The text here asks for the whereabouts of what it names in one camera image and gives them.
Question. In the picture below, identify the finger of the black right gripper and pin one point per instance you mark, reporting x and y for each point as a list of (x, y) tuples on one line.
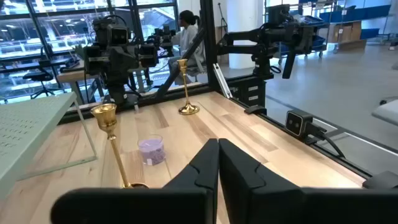
[(130, 59), (116, 60)]

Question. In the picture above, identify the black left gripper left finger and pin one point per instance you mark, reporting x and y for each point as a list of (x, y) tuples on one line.
[(186, 202)]

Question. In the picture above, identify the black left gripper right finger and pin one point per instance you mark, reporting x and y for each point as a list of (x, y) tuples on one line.
[(264, 205)]

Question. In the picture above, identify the gold candlestick holder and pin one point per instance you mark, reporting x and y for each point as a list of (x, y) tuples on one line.
[(107, 116), (188, 109)]

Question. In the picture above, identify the purple candle glass jar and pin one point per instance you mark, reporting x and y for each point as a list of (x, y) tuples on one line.
[(151, 152)]

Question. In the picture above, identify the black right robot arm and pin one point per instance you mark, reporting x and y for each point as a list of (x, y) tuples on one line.
[(117, 90)]

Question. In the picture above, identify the wooden desk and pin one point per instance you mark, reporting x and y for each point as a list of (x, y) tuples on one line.
[(71, 76)]

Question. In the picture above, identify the black background robot arms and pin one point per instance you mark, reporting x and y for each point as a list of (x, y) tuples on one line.
[(164, 39)]

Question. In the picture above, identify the black office chair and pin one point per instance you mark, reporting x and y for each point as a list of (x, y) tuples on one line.
[(38, 76)]

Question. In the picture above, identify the person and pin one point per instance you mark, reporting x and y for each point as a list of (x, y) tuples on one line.
[(188, 39)]

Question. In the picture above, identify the silver aluminium bar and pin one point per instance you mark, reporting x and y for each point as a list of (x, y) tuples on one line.
[(222, 81)]

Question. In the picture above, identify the green perforated metal shelf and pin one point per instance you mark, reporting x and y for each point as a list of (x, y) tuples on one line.
[(28, 130)]

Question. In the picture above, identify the black box white labels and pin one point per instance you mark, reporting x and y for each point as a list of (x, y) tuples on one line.
[(245, 93)]

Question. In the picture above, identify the white column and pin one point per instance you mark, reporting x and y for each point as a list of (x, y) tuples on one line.
[(242, 31)]

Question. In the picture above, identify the grey table corner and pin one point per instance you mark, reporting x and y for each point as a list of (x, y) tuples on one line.
[(387, 112)]

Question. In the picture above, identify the cart with blue bins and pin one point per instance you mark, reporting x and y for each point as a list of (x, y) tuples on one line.
[(318, 42)]

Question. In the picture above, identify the cardboard box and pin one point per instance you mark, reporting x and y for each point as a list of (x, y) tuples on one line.
[(348, 34)]

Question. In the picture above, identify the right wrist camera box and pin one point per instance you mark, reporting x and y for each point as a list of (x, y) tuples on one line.
[(119, 35)]

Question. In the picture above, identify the black box camera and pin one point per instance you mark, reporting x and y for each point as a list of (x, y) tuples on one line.
[(295, 123)]

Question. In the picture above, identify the black frame bracket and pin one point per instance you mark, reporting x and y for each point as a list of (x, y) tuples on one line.
[(255, 110), (382, 182)]

